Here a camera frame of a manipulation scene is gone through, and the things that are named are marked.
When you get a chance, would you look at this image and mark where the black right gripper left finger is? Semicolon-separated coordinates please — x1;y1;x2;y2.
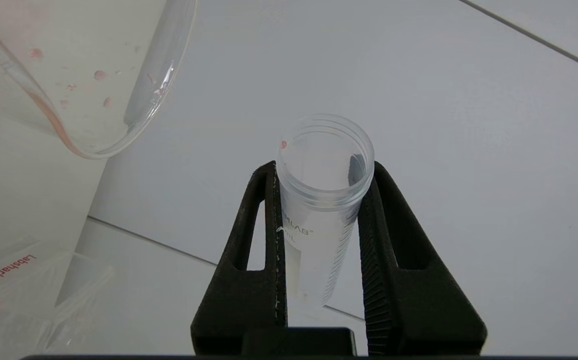
190;160;290;357

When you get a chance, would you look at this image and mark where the clear glass beaker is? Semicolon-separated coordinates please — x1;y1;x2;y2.
0;0;199;161

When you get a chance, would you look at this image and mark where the clear acrylic test tube rack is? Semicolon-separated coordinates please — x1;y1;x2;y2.
0;238;116;360

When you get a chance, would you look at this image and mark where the test tube with red liquid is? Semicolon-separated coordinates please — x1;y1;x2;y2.
275;113;376;307

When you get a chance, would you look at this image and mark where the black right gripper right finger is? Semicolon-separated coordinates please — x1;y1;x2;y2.
356;160;488;357

